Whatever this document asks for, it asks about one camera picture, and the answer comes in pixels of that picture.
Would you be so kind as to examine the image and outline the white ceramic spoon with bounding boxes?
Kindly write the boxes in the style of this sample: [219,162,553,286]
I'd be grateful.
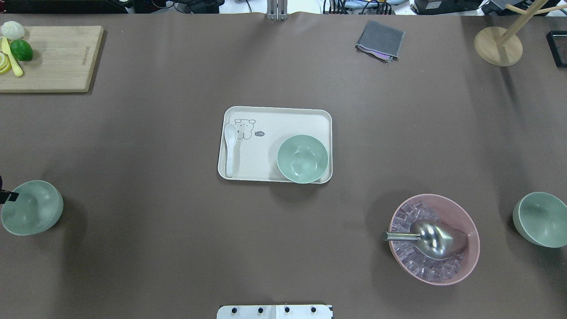
[224,124,237,177]

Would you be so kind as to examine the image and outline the white steamed bun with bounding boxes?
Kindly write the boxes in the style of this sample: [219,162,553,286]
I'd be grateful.
[1,21,26,40]

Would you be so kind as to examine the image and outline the green bowl robot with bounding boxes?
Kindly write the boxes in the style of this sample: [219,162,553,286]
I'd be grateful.
[513,192,567,248]
[1,180,63,236]

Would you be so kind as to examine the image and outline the cream rabbit tray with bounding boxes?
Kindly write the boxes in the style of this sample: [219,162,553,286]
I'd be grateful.
[217,106,333,184]

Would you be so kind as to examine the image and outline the pink bowl with ice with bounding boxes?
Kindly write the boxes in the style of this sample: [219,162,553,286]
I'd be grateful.
[383,194,480,285]

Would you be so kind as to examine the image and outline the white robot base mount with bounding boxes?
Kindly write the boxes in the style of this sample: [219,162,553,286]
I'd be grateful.
[216,303,334,319]

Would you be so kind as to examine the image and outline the metal ice scoop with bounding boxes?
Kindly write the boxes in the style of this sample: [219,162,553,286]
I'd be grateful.
[381,220,468,260]

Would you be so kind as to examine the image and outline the green lime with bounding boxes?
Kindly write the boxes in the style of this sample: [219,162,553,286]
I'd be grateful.
[9,39,34,61]

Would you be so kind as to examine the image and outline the wooden cutting board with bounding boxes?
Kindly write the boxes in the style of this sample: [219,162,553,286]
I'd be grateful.
[0,26,104,93]

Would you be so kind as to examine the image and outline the lemon slice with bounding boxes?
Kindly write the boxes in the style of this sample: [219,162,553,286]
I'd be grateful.
[0,52,12,74]

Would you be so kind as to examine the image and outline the purple cloth under grey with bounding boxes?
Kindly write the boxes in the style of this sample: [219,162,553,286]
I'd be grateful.
[360,48,394,63]

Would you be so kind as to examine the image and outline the grey folded cloth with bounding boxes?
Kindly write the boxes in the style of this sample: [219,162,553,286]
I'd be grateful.
[356,20,405,60]

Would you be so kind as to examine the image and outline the yellow plastic knife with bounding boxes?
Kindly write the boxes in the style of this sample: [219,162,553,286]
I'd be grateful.
[1,37,23,77]

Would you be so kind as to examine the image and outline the wooden cup tree stand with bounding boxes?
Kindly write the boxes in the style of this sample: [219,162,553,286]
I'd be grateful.
[474,0,567,66]

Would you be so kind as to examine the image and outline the green bowl on tray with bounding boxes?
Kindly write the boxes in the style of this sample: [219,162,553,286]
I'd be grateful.
[276,135,330,184]

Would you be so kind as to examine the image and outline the aluminium frame post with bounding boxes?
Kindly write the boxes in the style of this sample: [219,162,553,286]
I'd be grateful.
[267,0,289,21]

